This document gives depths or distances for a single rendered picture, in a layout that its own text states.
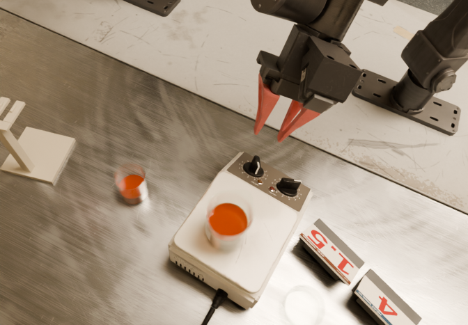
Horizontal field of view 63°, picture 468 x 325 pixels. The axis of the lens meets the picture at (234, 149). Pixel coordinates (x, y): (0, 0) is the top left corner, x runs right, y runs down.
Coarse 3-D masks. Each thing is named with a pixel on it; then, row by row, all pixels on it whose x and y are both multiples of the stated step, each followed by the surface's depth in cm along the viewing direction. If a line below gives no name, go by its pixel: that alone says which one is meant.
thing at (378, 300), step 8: (360, 288) 51; (368, 288) 52; (368, 296) 51; (376, 296) 52; (384, 296) 53; (376, 304) 50; (384, 304) 51; (392, 304) 53; (384, 312) 50; (392, 312) 51; (400, 312) 52; (392, 320) 49; (400, 320) 51; (408, 320) 52
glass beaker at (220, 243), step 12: (228, 192) 43; (240, 192) 43; (216, 204) 44; (240, 204) 44; (252, 204) 42; (252, 216) 41; (216, 240) 42; (228, 240) 41; (240, 240) 43; (228, 252) 45
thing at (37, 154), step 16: (0, 112) 49; (16, 112) 49; (0, 128) 47; (32, 128) 61; (16, 144) 52; (32, 144) 60; (48, 144) 60; (64, 144) 60; (16, 160) 54; (32, 160) 58; (48, 160) 59; (64, 160) 59; (32, 176) 57; (48, 176) 57
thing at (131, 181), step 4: (128, 176) 57; (132, 176) 57; (136, 176) 57; (140, 176) 57; (124, 180) 56; (128, 180) 57; (132, 180) 57; (136, 180) 57; (140, 180) 57; (120, 184) 56; (124, 184) 56; (128, 184) 56; (132, 184) 56; (136, 184) 56; (124, 188) 56; (128, 188) 56; (132, 188) 56
